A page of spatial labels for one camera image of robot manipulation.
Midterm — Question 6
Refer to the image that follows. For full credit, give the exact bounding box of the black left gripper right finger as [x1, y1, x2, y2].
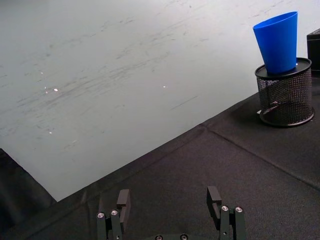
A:
[206, 185, 245, 240]

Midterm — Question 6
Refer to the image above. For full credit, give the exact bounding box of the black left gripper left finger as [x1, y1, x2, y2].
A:
[96, 188, 131, 240]

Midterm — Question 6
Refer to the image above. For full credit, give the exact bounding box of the black table cloth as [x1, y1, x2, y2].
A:
[0, 69, 320, 240]

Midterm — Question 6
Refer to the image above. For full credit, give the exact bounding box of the blue plastic cup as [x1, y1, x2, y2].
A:
[252, 10, 299, 74]

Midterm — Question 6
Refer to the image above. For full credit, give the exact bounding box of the black box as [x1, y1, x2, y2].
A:
[306, 28, 320, 73]

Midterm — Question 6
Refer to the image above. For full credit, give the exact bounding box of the black wire mesh holder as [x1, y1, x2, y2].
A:
[254, 57, 316, 128]

